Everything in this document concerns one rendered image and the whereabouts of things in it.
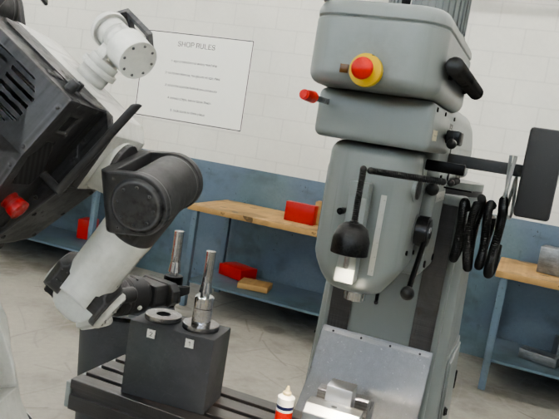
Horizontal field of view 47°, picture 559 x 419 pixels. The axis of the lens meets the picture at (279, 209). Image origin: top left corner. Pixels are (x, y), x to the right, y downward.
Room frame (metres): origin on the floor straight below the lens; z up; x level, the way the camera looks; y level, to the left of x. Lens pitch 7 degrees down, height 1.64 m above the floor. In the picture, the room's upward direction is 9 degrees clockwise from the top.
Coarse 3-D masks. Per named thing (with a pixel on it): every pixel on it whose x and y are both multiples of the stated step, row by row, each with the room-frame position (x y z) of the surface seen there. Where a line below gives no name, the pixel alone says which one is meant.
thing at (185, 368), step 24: (168, 312) 1.58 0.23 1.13; (144, 336) 1.51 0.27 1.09; (168, 336) 1.49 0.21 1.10; (192, 336) 1.48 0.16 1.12; (216, 336) 1.49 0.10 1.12; (144, 360) 1.50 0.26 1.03; (168, 360) 1.49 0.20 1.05; (192, 360) 1.47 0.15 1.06; (216, 360) 1.50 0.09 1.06; (144, 384) 1.50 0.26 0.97; (168, 384) 1.49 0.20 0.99; (192, 384) 1.47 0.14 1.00; (216, 384) 1.53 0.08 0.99; (192, 408) 1.47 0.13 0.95
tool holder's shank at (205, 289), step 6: (210, 252) 1.52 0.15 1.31; (210, 258) 1.52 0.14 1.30; (210, 264) 1.52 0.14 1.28; (204, 270) 1.53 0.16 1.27; (210, 270) 1.53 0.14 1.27; (204, 276) 1.53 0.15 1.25; (210, 276) 1.53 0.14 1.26; (204, 282) 1.53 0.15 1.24; (210, 282) 1.53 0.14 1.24; (204, 288) 1.52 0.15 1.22; (210, 288) 1.53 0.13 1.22; (204, 294) 1.52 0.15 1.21
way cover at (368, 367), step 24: (336, 336) 1.80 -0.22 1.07; (360, 336) 1.78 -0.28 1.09; (336, 360) 1.77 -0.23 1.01; (360, 360) 1.75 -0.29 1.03; (384, 360) 1.74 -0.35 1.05; (408, 360) 1.72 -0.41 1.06; (312, 384) 1.74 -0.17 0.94; (360, 384) 1.72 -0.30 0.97; (384, 384) 1.70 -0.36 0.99; (408, 384) 1.69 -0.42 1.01; (384, 408) 1.66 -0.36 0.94; (408, 408) 1.65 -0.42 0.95
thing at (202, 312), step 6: (198, 306) 1.51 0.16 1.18; (204, 306) 1.51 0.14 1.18; (210, 306) 1.52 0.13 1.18; (198, 312) 1.51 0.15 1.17; (204, 312) 1.51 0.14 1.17; (210, 312) 1.53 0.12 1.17; (192, 318) 1.52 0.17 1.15; (198, 318) 1.51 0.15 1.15; (204, 318) 1.51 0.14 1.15; (210, 318) 1.53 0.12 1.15; (198, 324) 1.51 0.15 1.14; (204, 324) 1.52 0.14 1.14
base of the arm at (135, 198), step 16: (128, 160) 1.00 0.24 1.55; (144, 160) 1.04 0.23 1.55; (192, 160) 1.06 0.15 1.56; (112, 176) 0.94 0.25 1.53; (128, 176) 0.93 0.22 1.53; (144, 176) 0.93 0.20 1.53; (112, 192) 0.94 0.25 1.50; (128, 192) 0.93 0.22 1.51; (144, 192) 0.93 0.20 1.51; (160, 192) 0.93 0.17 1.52; (112, 208) 0.95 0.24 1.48; (128, 208) 0.94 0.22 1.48; (144, 208) 0.93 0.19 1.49; (160, 208) 0.93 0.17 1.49; (112, 224) 0.96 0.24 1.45; (128, 224) 0.94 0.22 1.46; (144, 224) 0.94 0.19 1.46; (160, 224) 0.94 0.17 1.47
